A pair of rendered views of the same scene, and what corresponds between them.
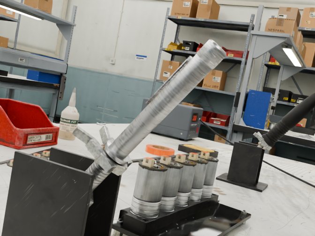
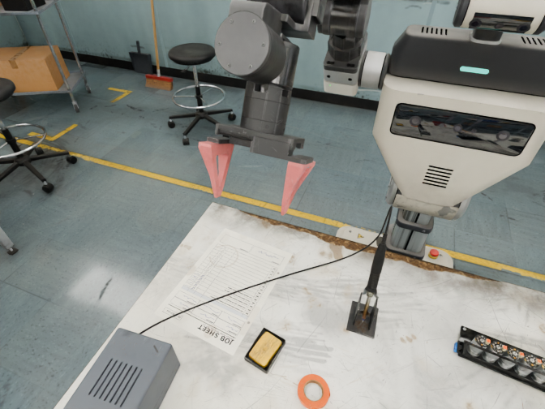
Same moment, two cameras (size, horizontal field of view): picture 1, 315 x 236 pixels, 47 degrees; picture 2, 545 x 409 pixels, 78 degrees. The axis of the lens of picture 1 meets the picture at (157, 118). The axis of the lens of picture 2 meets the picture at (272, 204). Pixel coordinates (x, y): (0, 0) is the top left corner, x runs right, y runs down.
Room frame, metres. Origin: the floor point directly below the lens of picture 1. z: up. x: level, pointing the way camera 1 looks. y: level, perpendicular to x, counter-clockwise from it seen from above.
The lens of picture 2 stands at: (0.83, 0.21, 1.45)
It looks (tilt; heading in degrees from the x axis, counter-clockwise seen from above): 42 degrees down; 265
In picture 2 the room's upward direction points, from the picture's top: straight up
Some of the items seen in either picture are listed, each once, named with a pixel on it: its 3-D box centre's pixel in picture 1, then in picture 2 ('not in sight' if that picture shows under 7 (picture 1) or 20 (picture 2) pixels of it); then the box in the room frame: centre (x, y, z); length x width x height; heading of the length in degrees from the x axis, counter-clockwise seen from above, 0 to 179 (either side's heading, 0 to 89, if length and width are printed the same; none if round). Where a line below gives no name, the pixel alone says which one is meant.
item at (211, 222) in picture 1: (189, 222); (501, 358); (0.34, -0.05, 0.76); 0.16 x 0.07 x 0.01; 148
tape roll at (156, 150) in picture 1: (160, 150); (313, 391); (0.73, -0.02, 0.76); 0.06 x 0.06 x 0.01
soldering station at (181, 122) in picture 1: (171, 119); (128, 385); (1.07, -0.04, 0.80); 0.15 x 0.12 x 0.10; 68
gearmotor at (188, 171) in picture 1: (179, 185); (508, 359); (0.35, -0.03, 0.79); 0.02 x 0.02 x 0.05
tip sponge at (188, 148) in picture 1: (198, 150); (265, 349); (0.82, -0.10, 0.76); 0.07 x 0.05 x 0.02; 54
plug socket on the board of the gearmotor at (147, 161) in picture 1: (148, 162); not in sight; (0.30, 0.00, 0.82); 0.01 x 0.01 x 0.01; 58
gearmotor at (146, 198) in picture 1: (147, 193); (542, 372); (0.30, 0.00, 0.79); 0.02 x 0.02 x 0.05
